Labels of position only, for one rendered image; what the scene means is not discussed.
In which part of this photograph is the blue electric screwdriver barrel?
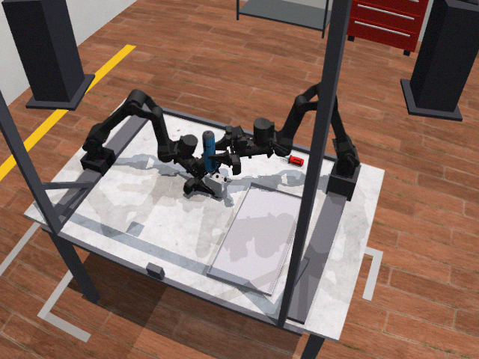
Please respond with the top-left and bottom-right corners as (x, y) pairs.
(202, 130), (216, 178)

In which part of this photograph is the red screwdriver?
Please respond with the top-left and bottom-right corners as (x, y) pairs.
(283, 155), (304, 166)

